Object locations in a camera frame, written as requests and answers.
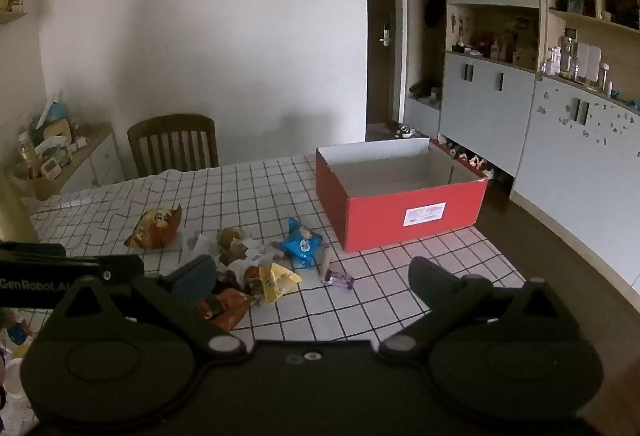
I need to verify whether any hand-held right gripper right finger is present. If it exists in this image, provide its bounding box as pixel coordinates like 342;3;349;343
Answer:
375;256;576;361

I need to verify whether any yellow snack packet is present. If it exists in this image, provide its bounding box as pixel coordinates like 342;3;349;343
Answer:
257;262;302;305

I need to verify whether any brown round snack packet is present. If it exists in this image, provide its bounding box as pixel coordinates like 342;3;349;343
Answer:
216;227;248;267

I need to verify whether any orange chip bag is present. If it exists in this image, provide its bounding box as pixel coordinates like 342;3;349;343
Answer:
124;205;183;250

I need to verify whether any white barcode snack packet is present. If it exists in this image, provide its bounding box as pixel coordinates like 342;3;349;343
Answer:
235;239;281;274

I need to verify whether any wooden top sideboard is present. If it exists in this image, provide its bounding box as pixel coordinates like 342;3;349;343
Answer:
5;121;126;202

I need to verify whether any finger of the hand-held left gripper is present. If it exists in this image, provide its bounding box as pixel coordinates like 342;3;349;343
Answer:
67;255;146;289

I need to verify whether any row of shoes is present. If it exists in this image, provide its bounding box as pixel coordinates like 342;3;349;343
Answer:
394;125;497;181

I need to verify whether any olive yellow panel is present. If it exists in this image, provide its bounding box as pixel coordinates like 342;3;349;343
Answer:
0;176;39;244

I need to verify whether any wooden open wall shelf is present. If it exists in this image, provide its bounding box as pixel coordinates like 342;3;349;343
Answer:
545;0;640;92

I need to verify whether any white grid tablecloth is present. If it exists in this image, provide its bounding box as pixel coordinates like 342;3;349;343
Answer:
30;154;533;348

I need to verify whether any orange brown snack packet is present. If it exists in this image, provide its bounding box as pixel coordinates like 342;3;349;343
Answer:
197;289;256;331

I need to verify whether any row of clear jars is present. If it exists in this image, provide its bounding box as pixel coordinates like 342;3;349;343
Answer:
540;29;613;92

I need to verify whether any dark wooden chair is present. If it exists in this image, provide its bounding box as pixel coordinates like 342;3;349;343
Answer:
127;114;220;178

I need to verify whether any small purple snack packet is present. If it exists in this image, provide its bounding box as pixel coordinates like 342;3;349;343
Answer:
322;269;356;290

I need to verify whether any group of shelf figurines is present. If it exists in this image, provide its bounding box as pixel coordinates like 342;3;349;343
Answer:
450;14;541;67

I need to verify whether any red cardboard box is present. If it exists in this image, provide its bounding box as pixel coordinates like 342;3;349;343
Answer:
315;137;489;253

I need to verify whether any white snack wrapper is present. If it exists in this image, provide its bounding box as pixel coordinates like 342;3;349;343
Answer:
186;231;221;262

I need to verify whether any curved white low cabinet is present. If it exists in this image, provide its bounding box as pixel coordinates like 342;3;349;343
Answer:
510;75;640;297

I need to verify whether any sideboard clutter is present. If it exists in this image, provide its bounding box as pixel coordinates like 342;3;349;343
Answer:
17;91;88;179

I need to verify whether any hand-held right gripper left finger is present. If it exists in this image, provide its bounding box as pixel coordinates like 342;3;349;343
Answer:
50;255;248;362

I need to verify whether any blue snack packet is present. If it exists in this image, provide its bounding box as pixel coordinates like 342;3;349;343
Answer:
272;217;325;270

